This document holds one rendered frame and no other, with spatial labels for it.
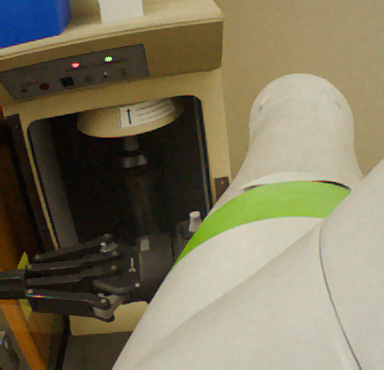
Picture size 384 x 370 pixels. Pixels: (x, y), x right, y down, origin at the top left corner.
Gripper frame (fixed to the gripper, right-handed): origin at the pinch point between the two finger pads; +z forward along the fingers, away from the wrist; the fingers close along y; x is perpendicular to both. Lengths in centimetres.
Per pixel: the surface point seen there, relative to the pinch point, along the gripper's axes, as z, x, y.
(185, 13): -25.2, -22.9, -16.2
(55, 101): -5.9, -11.2, -26.3
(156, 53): -21.2, -17.6, -19.1
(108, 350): -4.6, 34.2, -21.6
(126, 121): -15.4, -5.5, -28.2
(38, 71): -6.2, -18.3, -18.3
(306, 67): -54, 3, -69
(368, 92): -70, 11, -69
